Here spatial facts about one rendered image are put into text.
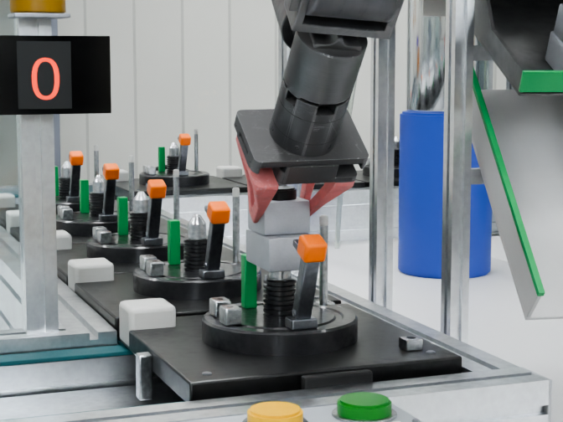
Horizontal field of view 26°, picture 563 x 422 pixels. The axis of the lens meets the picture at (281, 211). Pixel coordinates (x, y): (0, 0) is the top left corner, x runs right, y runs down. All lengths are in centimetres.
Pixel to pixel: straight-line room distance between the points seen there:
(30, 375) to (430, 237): 100
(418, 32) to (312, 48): 107
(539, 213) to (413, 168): 83
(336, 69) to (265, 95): 426
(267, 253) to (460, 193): 24
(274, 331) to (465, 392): 17
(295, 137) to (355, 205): 142
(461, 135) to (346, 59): 28
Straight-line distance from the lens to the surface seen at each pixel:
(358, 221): 241
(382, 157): 134
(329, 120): 98
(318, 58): 94
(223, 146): 518
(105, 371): 116
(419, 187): 200
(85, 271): 139
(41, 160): 116
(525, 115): 127
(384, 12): 92
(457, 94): 119
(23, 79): 111
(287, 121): 99
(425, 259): 201
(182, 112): 514
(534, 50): 120
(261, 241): 107
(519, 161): 123
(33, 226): 117
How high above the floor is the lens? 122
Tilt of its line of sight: 7 degrees down
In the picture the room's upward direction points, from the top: straight up
